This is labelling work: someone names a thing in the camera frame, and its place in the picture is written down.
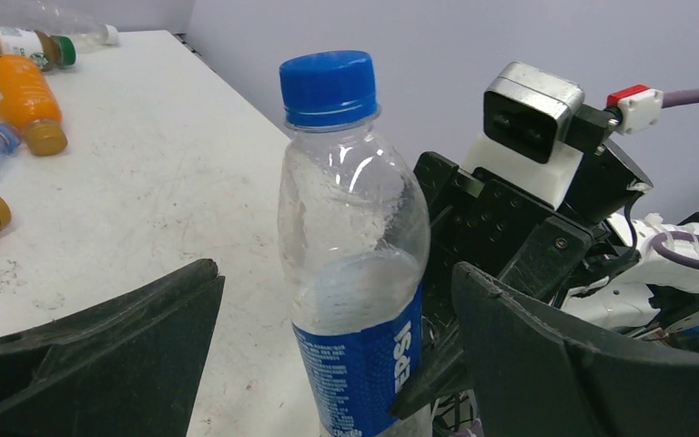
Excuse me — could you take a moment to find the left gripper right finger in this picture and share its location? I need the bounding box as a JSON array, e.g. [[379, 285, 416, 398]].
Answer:
[[451, 262, 699, 436]]

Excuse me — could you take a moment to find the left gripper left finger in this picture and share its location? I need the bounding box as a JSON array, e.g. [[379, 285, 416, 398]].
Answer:
[[0, 259, 225, 436]]

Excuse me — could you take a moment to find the Pepsi bottle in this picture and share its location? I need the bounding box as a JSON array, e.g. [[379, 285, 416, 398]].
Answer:
[[278, 50, 432, 436]]

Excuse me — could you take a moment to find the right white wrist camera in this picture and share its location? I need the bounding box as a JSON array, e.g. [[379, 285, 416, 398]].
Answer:
[[461, 62, 664, 220]]

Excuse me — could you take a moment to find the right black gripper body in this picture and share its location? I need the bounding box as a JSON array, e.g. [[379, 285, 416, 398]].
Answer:
[[391, 141, 653, 419]]

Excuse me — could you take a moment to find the green-red label bottle rear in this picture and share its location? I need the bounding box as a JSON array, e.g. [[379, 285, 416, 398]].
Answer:
[[0, 1, 120, 71]]

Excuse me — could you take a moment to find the orange bottle barcode label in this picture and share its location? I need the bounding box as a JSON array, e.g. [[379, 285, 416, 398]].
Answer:
[[0, 55, 68, 157]]

